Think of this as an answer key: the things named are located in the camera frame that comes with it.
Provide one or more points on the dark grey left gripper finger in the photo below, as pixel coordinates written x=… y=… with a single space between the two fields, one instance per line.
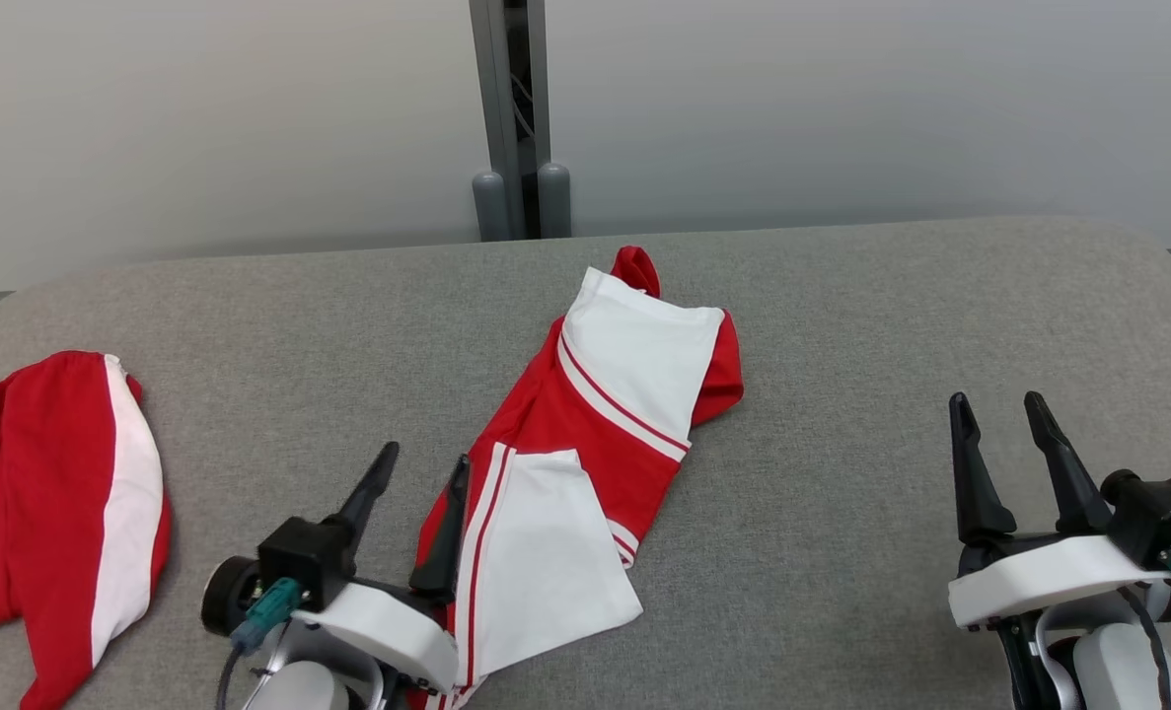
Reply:
x=368 y=498
x=447 y=552

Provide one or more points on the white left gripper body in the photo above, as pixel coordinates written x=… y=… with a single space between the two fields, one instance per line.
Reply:
x=398 y=631

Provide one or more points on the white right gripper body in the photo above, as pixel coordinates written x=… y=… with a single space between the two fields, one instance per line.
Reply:
x=1049 y=577

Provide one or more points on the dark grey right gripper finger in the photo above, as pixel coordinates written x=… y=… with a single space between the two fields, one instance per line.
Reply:
x=1073 y=483
x=978 y=483

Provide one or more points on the red white basketball jersey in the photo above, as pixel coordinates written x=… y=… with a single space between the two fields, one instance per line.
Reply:
x=565 y=434

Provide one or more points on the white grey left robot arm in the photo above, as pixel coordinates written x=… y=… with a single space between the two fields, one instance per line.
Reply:
x=299 y=690

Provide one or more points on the red shorts with white stripes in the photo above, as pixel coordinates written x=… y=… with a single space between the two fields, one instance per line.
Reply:
x=52 y=493

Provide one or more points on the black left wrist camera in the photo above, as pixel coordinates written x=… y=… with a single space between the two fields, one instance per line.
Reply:
x=299 y=557

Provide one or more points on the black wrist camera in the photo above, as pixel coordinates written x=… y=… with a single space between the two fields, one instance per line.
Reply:
x=1162 y=518
x=299 y=557

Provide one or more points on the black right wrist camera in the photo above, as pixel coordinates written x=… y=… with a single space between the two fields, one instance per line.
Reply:
x=1162 y=518

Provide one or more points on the teal left camera connector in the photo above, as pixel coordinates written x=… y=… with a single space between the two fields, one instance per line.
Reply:
x=269 y=606

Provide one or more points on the grey cylindrical post foot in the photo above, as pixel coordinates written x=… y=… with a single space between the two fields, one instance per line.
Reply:
x=553 y=202
x=489 y=207

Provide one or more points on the grey metal partition post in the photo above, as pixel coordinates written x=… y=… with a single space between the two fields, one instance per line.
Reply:
x=491 y=99

